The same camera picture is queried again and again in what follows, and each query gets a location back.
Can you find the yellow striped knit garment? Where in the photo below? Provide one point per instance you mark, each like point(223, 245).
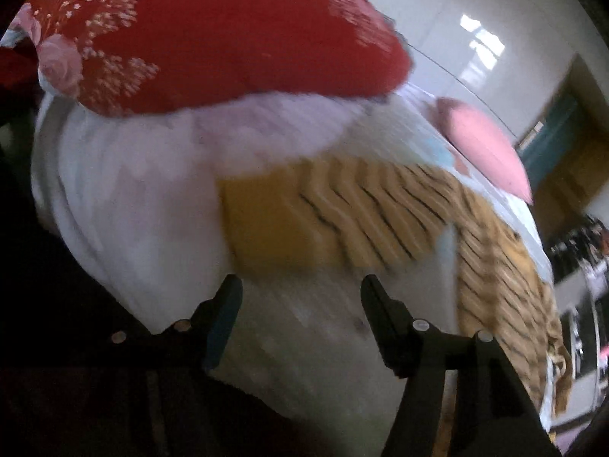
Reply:
point(355, 214)

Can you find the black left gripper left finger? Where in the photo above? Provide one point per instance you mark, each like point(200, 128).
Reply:
point(162, 402)

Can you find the white open shelf unit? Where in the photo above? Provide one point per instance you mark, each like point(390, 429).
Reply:
point(579, 262)

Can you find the white glossy wardrobe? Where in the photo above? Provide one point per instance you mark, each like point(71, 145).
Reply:
point(506, 57)

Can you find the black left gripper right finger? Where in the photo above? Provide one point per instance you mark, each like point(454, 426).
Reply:
point(494, 415)

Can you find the red floral pillow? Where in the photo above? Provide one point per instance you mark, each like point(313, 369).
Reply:
point(121, 58)

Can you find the brown wooden door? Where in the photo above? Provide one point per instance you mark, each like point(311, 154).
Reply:
point(565, 154)

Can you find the white quilted heart bedspread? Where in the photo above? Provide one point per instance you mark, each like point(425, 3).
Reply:
point(137, 202)

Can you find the pink pillow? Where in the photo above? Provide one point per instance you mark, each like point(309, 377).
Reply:
point(483, 143)

